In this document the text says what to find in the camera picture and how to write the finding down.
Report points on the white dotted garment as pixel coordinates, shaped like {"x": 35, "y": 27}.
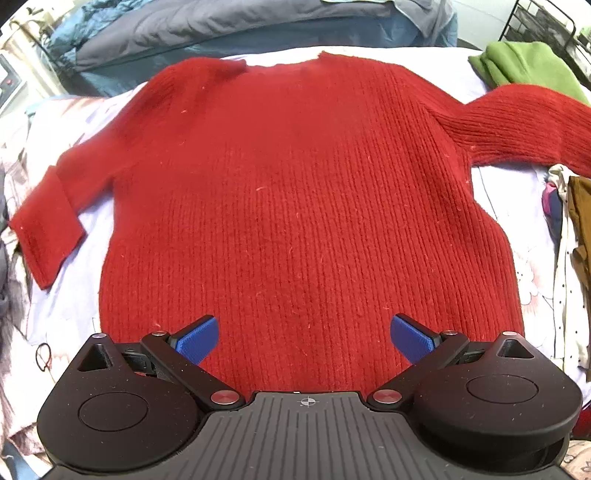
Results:
{"x": 569, "y": 299}

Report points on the black wire rack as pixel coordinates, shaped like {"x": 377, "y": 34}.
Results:
{"x": 546, "y": 22}

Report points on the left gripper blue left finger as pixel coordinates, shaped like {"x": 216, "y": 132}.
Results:
{"x": 197, "y": 340}

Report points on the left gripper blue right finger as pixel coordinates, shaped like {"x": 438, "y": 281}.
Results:
{"x": 413, "y": 339}

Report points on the teal blue blanket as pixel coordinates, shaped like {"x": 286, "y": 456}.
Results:
{"x": 114, "y": 78}

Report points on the green folded garment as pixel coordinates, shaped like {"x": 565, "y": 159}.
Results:
{"x": 530, "y": 63}

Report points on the grey clothes pile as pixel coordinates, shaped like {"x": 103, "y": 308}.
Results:
{"x": 11, "y": 289}

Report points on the grey duvet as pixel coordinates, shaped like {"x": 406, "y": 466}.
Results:
{"x": 225, "y": 28}

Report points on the red knit cardigan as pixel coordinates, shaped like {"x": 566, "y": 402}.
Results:
{"x": 303, "y": 206}

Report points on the white appliance with display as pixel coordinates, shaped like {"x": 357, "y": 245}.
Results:
{"x": 10, "y": 84}

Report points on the mustard brown garment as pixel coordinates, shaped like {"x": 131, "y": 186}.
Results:
{"x": 579, "y": 209}

